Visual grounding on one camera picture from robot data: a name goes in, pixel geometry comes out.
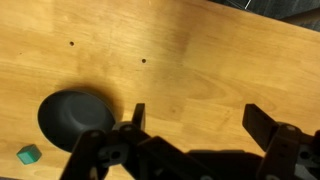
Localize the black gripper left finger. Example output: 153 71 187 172
59 102 152 180

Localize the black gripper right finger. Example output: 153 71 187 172
242 103 320 180

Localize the green block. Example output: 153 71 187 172
16 143 43 166

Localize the black bowl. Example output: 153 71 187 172
37 89 117 154

